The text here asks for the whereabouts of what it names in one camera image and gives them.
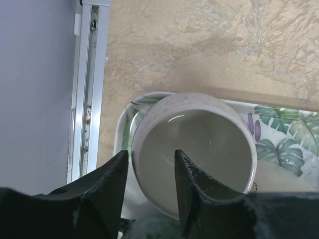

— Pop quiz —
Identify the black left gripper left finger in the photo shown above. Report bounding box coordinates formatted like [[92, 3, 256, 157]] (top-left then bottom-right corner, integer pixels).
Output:
[[0, 150, 129, 239]]

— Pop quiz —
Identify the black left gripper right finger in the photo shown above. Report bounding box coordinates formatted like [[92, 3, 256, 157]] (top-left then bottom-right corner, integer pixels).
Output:
[[174, 150, 319, 239]]

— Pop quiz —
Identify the grey stoneware cup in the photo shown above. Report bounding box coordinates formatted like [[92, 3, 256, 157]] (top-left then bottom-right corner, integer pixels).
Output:
[[119, 215, 182, 239]]

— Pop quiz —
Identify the white mug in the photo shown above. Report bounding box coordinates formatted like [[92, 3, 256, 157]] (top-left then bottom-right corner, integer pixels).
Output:
[[132, 93, 257, 219]]

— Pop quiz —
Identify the floral serving tray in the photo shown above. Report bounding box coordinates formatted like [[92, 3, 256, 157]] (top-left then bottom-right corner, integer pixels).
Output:
[[113, 92, 319, 219]]

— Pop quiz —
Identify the aluminium frame rail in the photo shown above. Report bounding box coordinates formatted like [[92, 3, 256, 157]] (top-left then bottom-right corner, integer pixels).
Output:
[[67, 0, 111, 183]]

